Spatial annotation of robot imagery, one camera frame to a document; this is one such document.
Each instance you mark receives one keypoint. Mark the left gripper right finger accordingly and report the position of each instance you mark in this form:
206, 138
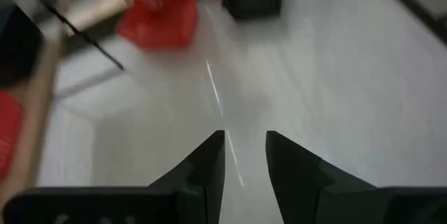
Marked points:
307, 196

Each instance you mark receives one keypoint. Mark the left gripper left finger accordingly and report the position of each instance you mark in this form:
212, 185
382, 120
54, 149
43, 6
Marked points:
195, 196

